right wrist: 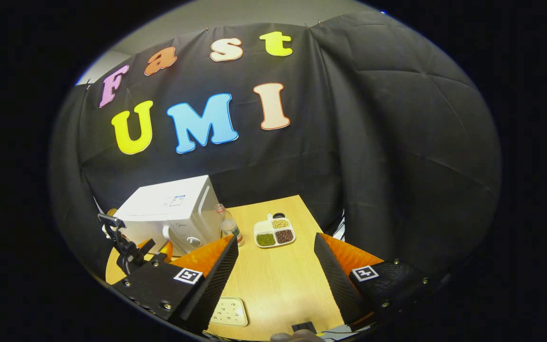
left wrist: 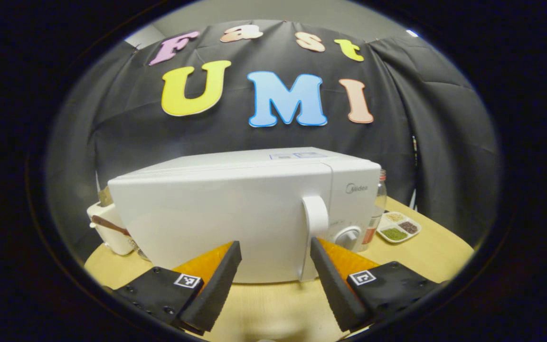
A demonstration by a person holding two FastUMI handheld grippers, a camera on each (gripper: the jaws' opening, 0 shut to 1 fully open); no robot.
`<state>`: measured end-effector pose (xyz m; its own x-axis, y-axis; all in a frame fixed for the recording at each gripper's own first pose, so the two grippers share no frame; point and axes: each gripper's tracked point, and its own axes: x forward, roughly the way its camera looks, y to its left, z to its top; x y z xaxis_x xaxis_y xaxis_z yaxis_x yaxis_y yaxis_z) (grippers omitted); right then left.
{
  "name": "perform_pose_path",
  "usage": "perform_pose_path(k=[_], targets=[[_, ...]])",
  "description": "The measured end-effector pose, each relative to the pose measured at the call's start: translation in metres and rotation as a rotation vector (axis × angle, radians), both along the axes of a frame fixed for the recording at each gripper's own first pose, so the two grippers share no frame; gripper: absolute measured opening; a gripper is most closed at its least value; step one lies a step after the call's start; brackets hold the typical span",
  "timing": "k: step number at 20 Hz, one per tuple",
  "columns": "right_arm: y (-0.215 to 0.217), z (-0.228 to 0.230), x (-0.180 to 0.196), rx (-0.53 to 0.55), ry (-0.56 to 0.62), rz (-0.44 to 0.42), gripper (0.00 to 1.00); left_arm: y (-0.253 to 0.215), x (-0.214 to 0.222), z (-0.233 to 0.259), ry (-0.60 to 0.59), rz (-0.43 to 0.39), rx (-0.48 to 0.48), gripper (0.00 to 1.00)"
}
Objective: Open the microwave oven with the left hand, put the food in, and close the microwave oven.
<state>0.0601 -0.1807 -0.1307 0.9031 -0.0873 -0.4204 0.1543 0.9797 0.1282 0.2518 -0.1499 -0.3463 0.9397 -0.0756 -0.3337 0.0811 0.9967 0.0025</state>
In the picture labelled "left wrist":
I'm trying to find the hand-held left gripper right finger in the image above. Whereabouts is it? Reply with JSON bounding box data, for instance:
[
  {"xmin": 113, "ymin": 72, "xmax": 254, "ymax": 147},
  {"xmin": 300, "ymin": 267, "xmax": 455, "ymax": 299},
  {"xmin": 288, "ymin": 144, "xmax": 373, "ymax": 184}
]
[{"xmin": 310, "ymin": 237, "xmax": 445, "ymax": 333}]

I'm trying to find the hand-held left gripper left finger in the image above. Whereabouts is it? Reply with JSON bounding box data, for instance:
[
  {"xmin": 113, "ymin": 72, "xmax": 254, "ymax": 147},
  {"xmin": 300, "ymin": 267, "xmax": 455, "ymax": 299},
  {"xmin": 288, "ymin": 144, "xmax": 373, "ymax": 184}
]
[{"xmin": 112, "ymin": 240, "xmax": 243, "ymax": 333}]

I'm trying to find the white microwave oven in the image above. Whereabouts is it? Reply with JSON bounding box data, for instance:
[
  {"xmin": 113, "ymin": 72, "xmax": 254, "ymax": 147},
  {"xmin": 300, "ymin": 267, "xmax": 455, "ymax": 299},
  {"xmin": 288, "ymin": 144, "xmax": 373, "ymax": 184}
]
[{"xmin": 107, "ymin": 146, "xmax": 383, "ymax": 285}]

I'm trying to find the white divided condiment dish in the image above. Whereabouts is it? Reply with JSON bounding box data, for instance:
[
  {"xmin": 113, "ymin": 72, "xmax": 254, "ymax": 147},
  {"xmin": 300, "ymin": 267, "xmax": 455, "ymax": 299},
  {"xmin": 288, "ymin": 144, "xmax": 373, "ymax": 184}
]
[{"xmin": 376, "ymin": 210, "xmax": 423, "ymax": 245}]

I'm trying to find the clear bottle with red label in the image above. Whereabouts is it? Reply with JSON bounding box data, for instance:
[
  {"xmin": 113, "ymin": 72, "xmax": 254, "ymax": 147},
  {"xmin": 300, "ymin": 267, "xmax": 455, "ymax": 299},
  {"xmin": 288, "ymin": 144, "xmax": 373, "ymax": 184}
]
[{"xmin": 359, "ymin": 169, "xmax": 388, "ymax": 253}]

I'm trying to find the white toaster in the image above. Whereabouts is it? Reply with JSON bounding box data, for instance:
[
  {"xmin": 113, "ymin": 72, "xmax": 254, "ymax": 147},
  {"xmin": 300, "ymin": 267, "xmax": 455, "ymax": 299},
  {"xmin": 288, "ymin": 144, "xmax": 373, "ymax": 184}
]
[{"xmin": 86, "ymin": 187, "xmax": 135, "ymax": 257}]

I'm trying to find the brown wooden spoon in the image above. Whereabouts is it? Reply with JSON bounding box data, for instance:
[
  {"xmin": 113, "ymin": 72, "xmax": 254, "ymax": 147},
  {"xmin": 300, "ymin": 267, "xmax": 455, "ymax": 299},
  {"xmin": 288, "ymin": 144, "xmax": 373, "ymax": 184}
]
[{"xmin": 90, "ymin": 215, "xmax": 132, "ymax": 237}]

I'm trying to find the black backdrop cloth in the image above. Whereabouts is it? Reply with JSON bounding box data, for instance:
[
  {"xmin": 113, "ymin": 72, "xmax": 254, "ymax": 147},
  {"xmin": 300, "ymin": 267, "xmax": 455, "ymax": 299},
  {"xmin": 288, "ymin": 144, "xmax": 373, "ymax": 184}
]
[{"xmin": 48, "ymin": 19, "xmax": 500, "ymax": 252}]

